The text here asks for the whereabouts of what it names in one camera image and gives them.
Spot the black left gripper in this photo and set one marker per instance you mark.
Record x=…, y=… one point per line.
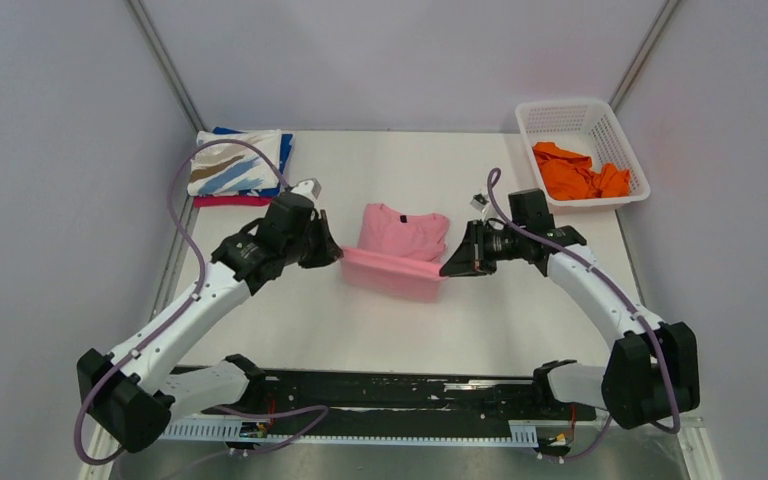
x=328, y=251

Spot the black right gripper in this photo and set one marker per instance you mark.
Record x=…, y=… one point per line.
x=469, y=260

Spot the pink t-shirt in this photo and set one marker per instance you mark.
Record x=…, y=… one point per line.
x=398, y=255

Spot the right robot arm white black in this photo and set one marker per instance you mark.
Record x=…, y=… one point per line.
x=651, y=375

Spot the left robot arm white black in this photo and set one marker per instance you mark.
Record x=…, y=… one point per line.
x=133, y=393

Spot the white blue beige folded shirt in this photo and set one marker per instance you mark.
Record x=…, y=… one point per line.
x=204, y=167

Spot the orange crumpled t-shirt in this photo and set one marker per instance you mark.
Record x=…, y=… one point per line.
x=570, y=176

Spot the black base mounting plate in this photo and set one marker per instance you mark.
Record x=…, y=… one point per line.
x=409, y=406

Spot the white plastic basket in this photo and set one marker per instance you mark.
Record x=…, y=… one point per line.
x=586, y=127

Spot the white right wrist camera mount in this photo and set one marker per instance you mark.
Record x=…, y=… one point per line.
x=481, y=203

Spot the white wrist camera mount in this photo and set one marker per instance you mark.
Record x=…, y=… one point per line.
x=309, y=188
x=481, y=203

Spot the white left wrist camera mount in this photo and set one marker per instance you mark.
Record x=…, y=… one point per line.
x=309, y=188

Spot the metal corner rail right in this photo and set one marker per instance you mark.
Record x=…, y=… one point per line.
x=647, y=46

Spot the metal corner rail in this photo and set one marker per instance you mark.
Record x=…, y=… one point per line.
x=162, y=57
x=647, y=46

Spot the metal corner rail left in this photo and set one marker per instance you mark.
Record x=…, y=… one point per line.
x=162, y=57

